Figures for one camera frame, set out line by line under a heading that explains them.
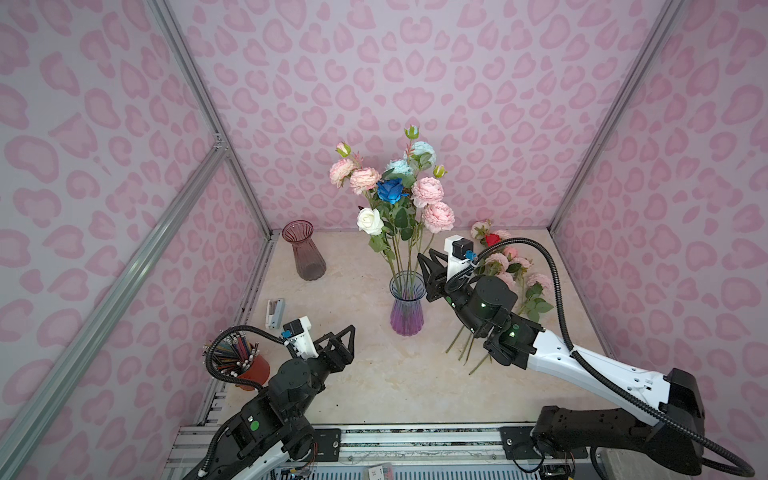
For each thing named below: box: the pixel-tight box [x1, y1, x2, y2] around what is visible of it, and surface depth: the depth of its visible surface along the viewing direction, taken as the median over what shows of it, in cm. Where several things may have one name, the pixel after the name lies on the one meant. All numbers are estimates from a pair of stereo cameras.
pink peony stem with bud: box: [411, 164, 456, 277], surface depth 69 cm
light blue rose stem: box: [383, 125, 437, 187], surface depth 71 cm
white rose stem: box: [357, 207, 397, 277], surface depth 60 cm
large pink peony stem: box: [329, 142, 398, 277], surface depth 67 cm
